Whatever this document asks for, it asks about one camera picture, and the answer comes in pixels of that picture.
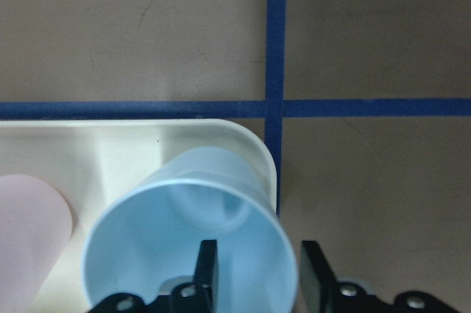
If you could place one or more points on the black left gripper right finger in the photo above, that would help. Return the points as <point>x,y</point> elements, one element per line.
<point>318,282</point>

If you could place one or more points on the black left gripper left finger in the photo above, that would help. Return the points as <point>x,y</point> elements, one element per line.
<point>205,277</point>

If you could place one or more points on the light blue plastic cup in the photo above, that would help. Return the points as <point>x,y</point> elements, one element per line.
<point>152,234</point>

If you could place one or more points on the pink plastic cup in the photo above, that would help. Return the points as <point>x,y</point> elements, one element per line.
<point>36,225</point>

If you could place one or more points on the cream plastic tray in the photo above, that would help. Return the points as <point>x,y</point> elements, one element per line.
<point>92,163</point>

